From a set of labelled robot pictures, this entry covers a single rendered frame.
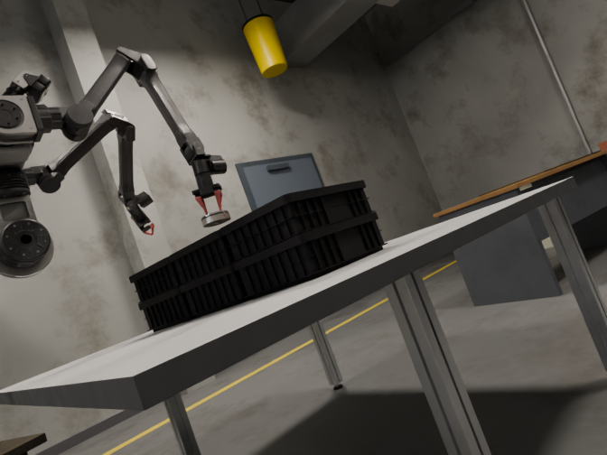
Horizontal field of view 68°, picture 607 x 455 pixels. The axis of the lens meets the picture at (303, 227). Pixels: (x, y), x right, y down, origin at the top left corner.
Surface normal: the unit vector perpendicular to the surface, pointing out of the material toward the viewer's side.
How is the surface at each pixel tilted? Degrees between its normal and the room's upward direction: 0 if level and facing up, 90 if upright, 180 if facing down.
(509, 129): 90
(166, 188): 90
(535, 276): 90
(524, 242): 90
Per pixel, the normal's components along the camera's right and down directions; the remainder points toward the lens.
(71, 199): 0.62, -0.29
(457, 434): -0.71, 0.22
